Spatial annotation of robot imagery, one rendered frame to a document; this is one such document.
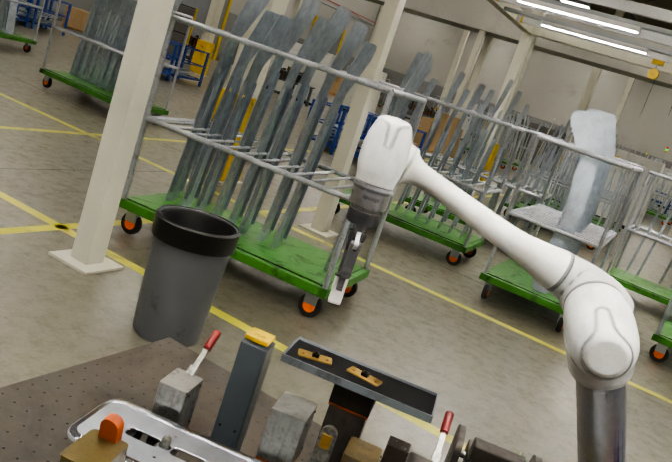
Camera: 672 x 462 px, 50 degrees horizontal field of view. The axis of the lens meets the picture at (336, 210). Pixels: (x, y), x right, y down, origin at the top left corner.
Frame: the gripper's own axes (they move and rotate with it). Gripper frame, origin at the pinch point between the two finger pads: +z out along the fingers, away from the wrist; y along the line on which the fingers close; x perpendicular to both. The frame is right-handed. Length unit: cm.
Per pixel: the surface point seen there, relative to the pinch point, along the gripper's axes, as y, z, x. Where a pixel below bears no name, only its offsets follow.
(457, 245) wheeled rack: -661, 109, 178
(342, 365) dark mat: -0.3, 17.8, 6.9
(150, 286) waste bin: -231, 103, -80
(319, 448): 22.3, 27.6, 5.0
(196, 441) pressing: 23.1, 33.7, -20.0
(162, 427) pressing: 21.7, 33.7, -27.7
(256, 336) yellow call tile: -1.6, 17.8, -14.7
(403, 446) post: 18.0, 23.8, 22.7
